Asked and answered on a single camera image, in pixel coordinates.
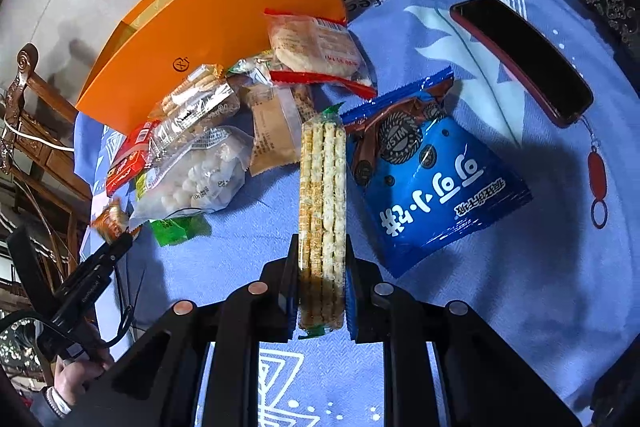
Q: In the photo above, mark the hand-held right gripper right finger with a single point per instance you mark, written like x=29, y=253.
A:
x=351, y=307

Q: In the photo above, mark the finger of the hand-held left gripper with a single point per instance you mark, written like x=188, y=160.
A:
x=107, y=254

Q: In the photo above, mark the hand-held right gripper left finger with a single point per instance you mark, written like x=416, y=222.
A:
x=292, y=302

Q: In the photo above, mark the orange clear bread packet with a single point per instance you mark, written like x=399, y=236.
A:
x=109, y=219

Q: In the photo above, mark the wafer cracker packet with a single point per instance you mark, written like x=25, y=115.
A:
x=322, y=187

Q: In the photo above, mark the orange cardboard box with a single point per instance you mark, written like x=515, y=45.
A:
x=200, y=17

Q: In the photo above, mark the person's left forearm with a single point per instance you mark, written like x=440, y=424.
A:
x=47, y=409

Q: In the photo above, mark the person's left hand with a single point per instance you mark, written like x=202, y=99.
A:
x=75, y=374

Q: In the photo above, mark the red biscuit packet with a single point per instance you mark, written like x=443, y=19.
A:
x=125, y=162

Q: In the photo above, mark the white candy ball packet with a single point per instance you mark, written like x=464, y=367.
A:
x=200, y=177

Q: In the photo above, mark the blue printed blanket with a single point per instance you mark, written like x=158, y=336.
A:
x=500, y=297

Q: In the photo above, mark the blue cookie bag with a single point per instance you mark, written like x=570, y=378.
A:
x=435, y=177

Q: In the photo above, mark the carved wooden chair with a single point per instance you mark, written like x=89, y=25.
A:
x=30, y=117

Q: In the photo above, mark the clear cookie packet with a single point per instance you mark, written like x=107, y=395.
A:
x=200, y=119

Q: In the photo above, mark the brown pastry packet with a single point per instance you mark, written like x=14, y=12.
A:
x=272, y=132

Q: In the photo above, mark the clear biscuit stick packet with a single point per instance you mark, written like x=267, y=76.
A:
x=192, y=82

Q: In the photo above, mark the green white packet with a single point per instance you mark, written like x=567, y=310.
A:
x=250, y=64

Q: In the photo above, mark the red-edged rice cracker packet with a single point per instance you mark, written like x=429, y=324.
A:
x=315, y=47

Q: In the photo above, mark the red phone charm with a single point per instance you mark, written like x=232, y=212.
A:
x=596, y=174

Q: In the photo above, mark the black smartphone red case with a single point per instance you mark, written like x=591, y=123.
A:
x=525, y=57

